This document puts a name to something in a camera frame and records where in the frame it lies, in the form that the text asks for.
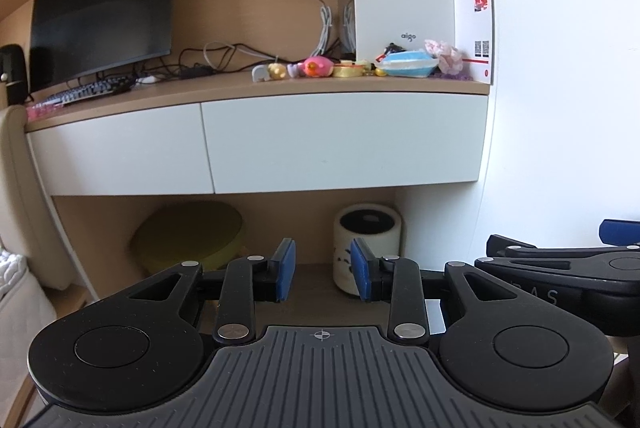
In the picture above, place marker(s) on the yellow tape roll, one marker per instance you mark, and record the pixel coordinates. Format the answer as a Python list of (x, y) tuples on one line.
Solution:
[(347, 71)]

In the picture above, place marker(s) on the white card with red print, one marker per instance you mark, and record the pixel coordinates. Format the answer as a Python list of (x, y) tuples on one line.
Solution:
[(472, 23)]

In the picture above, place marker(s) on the black keyboard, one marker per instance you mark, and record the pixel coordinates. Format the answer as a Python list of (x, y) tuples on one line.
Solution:
[(85, 92)]

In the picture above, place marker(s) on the purple and white toy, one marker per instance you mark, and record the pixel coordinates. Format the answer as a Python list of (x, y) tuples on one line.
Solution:
[(293, 71)]

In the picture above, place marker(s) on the wooden desk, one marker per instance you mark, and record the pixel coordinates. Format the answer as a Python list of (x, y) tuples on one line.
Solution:
[(200, 90)]

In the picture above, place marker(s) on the black speaker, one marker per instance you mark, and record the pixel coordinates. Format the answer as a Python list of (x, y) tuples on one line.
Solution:
[(12, 68)]

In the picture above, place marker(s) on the purple snowflake ornament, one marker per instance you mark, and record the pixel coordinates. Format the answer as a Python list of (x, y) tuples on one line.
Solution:
[(462, 77)]

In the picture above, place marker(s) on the figurine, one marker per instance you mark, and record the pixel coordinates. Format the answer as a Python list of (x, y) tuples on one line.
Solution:
[(386, 53)]

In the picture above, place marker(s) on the beige chair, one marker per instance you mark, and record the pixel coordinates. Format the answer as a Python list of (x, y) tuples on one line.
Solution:
[(30, 208)]

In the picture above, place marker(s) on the blue and white packet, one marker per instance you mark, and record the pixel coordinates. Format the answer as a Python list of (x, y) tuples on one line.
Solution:
[(410, 64)]

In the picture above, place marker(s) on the pink duck toy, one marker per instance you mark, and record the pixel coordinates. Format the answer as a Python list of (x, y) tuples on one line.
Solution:
[(317, 67)]

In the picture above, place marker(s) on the yellow plush toy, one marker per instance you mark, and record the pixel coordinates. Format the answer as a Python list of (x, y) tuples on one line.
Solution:
[(276, 71)]

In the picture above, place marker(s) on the small yellow toy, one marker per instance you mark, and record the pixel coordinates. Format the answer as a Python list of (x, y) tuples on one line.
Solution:
[(357, 62)]

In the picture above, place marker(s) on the white quilted bedding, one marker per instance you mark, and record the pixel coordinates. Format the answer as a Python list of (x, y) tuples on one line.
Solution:
[(20, 308)]

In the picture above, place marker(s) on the white trash can black lid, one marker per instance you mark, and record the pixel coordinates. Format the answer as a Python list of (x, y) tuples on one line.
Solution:
[(380, 233)]

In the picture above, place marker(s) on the black power adapter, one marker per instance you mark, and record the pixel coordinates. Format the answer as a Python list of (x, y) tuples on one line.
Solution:
[(196, 72)]

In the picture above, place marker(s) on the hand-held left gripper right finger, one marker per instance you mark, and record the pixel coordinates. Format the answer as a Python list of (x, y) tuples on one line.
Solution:
[(361, 275)]

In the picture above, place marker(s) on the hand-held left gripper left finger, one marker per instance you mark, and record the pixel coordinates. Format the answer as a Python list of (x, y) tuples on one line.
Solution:
[(286, 270)]

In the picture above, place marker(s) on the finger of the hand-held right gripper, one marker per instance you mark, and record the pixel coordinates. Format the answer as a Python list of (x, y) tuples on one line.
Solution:
[(620, 232), (520, 245)]

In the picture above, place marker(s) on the white mouse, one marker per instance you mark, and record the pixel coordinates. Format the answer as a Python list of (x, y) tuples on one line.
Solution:
[(147, 80)]

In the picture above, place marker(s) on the narrow white drawer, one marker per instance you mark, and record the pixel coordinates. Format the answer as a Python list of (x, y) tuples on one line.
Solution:
[(120, 153)]

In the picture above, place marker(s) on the pink plastic item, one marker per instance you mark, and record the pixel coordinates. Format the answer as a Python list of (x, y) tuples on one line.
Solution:
[(45, 112)]

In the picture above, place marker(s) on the black computer monitor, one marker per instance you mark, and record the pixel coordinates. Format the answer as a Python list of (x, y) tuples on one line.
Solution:
[(100, 18)]

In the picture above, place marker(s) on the pale grey elephant toy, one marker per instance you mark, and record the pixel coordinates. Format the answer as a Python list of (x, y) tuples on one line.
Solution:
[(260, 74)]

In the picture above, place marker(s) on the pink floral bag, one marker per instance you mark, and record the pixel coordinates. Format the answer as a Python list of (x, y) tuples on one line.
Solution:
[(447, 55)]

